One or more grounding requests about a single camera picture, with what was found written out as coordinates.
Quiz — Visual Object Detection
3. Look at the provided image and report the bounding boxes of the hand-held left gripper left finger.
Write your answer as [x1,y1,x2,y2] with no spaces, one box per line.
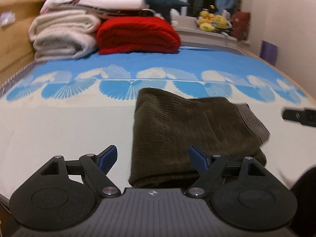
[39,144,121,198]

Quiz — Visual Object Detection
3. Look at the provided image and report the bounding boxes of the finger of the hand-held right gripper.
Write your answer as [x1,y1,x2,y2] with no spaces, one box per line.
[281,108,305,122]

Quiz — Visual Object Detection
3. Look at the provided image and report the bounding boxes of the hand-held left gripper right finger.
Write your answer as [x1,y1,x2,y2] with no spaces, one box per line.
[187,146,268,198]

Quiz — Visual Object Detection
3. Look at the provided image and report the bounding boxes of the dark olive corduroy pants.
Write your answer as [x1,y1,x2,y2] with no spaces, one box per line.
[128,87,271,188]

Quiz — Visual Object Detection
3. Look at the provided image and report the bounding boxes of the blue white patterned bed sheet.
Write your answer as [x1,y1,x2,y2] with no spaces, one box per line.
[0,46,314,198]

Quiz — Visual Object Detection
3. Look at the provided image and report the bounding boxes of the white window ledge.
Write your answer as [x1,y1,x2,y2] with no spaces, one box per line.
[173,17,250,52]

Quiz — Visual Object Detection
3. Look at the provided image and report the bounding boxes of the yellow plush toy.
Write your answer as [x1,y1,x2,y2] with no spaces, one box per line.
[214,15,229,29]
[199,10,218,32]

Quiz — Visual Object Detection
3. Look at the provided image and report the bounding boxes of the red folded blanket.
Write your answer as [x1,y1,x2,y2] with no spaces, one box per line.
[96,17,181,55]

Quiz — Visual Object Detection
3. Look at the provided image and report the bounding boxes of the white folded blanket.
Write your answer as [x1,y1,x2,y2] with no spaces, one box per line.
[28,10,102,62]

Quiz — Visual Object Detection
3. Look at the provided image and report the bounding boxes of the white plush toy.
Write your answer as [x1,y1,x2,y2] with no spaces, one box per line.
[170,8,180,27]

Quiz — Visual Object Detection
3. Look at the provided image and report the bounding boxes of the cream folded sheet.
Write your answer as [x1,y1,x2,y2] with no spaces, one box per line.
[79,0,150,10]

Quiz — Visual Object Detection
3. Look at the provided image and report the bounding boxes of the white wall socket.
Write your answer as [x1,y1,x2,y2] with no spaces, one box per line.
[0,12,16,27]

